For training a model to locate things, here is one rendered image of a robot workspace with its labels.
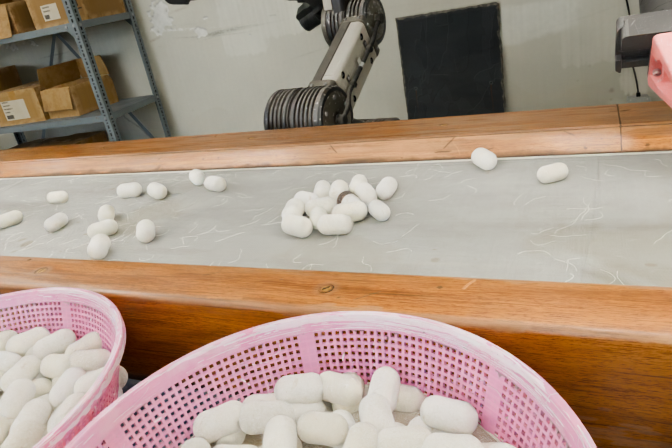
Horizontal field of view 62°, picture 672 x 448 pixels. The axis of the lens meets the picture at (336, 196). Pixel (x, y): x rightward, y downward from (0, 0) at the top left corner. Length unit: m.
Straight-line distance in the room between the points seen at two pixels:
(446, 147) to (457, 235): 0.21
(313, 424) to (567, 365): 0.15
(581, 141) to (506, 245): 0.23
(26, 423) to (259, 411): 0.16
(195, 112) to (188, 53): 0.32
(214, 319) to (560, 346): 0.25
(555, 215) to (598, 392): 0.20
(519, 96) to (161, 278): 2.29
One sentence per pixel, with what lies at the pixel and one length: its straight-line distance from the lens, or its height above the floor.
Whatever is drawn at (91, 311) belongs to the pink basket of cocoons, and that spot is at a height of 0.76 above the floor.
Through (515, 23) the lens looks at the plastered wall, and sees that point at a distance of 2.59.
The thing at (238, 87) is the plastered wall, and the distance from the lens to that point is 2.99.
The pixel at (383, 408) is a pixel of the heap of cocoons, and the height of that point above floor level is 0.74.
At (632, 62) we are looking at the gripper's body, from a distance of 0.62.
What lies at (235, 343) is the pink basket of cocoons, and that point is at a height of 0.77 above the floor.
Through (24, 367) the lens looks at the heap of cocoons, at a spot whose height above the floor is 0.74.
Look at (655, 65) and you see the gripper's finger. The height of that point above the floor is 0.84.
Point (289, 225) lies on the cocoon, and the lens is 0.55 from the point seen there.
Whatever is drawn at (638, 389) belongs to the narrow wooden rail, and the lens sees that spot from 0.37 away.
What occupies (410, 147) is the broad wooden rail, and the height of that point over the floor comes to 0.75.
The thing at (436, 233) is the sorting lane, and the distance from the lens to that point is 0.52.
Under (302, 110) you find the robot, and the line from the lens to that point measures 0.99.
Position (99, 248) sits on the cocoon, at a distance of 0.64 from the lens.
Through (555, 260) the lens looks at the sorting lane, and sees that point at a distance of 0.46.
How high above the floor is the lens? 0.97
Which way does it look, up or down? 21 degrees down
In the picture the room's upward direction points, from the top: 11 degrees counter-clockwise
